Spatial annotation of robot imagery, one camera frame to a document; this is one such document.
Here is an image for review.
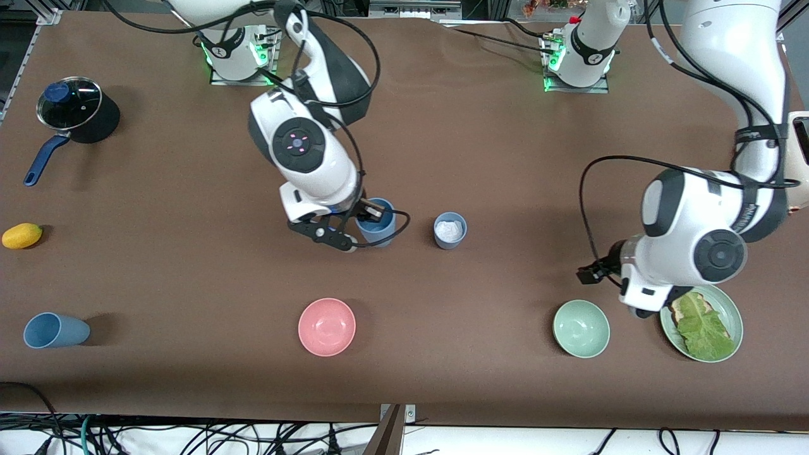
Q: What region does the blue plastic cup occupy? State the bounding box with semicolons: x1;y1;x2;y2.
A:
24;312;90;349
355;198;397;247
434;212;468;250

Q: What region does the pale green bowl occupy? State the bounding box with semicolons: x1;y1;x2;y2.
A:
553;300;611;359

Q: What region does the toasted bread slice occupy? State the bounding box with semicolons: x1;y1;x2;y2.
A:
671;294;733;342

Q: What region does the green lettuce leaf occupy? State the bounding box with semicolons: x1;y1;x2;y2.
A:
678;292;737;361

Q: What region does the pink bowl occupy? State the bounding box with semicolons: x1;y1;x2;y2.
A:
298;298;356;357

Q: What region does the pale green plate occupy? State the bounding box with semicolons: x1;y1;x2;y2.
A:
660;284;744;363

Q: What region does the grey metal box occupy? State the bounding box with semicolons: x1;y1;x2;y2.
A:
368;0;462;20

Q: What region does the dark table leg beam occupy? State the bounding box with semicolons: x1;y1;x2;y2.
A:
363;404;405;455

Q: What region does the glass lid blue knob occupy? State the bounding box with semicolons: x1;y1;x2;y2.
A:
37;77;103;131

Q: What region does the yellow lemon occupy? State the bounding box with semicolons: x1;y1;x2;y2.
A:
2;223;43;250

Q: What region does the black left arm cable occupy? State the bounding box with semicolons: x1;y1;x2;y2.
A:
579;0;802;269

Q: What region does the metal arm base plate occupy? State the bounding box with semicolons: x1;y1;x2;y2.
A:
209;28;279;87
541;37;611;94

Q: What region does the black base cable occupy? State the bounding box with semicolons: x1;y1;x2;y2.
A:
441;21;557;55

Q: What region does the black saucepan blue handle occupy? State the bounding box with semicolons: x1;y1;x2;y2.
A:
24;77;121;187

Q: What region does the aluminium frame rail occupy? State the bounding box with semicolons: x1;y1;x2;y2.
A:
0;9;61;121

